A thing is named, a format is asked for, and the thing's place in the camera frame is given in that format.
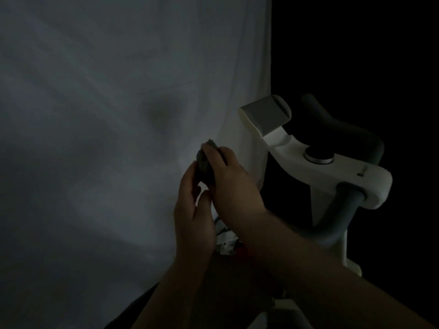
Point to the white exercise bike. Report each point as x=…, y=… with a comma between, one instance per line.
x=326, y=174

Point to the grey cleaning cloth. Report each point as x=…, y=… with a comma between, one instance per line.
x=205, y=164

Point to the person's right hand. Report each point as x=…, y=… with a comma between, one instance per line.
x=233, y=191

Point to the grey white tablet holder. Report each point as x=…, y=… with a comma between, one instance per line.
x=265, y=114

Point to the white hanging sheet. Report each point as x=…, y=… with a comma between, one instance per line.
x=103, y=150

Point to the person's left hand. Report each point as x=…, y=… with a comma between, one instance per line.
x=193, y=219

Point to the person's left forearm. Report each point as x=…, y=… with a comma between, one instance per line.
x=164, y=298

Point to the person's right forearm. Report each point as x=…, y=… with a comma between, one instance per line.
x=326, y=274

